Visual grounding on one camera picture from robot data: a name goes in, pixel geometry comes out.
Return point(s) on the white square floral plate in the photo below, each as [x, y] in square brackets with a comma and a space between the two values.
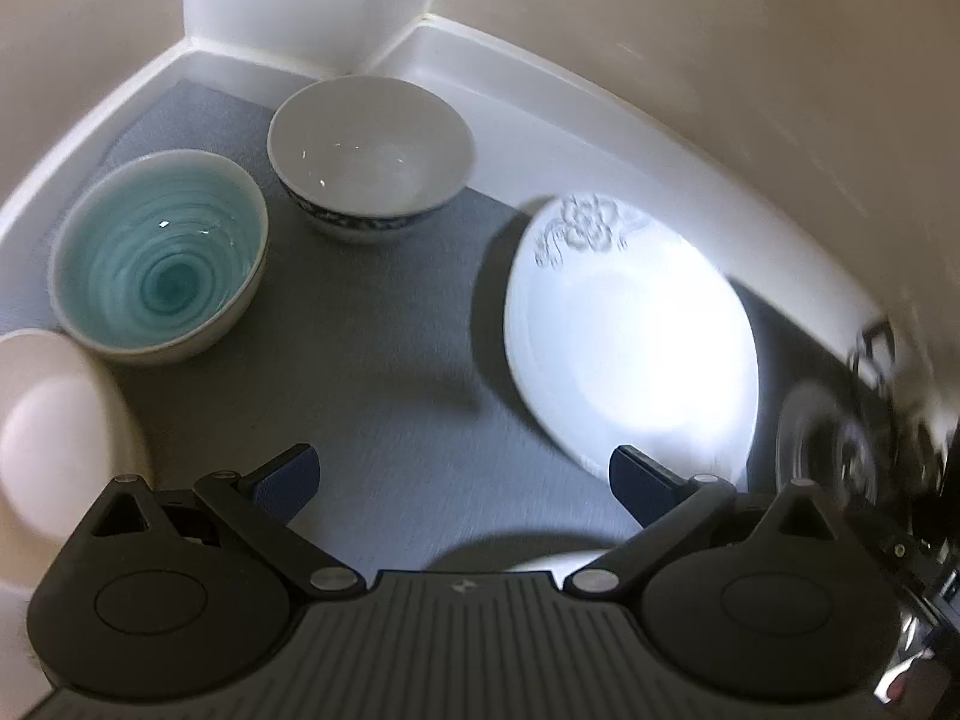
[630, 330]
[517, 559]

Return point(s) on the white straight-sided bowl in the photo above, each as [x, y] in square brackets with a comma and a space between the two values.
[52, 435]

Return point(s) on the metal gas stove burner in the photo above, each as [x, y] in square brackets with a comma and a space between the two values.
[817, 435]

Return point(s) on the white bowl with blue band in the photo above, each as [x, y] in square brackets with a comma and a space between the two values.
[367, 157]

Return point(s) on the teal glazed bowl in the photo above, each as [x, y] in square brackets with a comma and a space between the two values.
[157, 270]

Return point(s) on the grey counter mat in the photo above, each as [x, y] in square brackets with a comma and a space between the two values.
[390, 330]

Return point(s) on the black pot support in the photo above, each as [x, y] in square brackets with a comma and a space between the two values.
[877, 349]

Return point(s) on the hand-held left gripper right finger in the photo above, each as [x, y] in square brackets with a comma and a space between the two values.
[637, 481]

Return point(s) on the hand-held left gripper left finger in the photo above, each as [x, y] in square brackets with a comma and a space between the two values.
[289, 481]

